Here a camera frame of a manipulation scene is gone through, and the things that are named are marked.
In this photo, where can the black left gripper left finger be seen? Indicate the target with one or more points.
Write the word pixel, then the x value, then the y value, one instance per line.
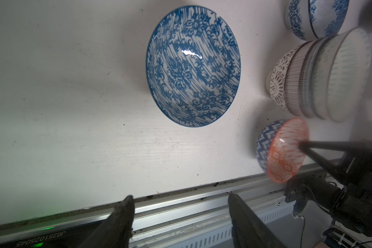
pixel 116 230

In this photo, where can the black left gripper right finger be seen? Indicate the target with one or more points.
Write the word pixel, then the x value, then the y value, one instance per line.
pixel 248 230

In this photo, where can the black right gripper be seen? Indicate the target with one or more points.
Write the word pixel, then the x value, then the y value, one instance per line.
pixel 354 172

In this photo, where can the dark navy petal bowl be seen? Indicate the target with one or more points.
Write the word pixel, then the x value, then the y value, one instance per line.
pixel 305 86

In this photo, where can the orange patterned bowl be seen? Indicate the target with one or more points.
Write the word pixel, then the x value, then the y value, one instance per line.
pixel 277 148

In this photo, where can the white green patterned bowl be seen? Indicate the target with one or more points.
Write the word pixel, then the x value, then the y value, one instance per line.
pixel 340 75

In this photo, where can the pink striped bowl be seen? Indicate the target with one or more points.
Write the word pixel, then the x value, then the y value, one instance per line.
pixel 293 78

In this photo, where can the blue floral swirl bowl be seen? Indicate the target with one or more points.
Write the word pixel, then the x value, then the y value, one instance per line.
pixel 193 66

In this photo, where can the white brown lattice bowl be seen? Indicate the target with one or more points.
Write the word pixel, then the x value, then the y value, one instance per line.
pixel 275 80

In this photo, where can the blue rose bowl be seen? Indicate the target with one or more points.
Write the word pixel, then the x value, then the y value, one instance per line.
pixel 314 19

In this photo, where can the white slotted cable duct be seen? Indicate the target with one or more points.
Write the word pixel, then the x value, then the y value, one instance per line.
pixel 212 236

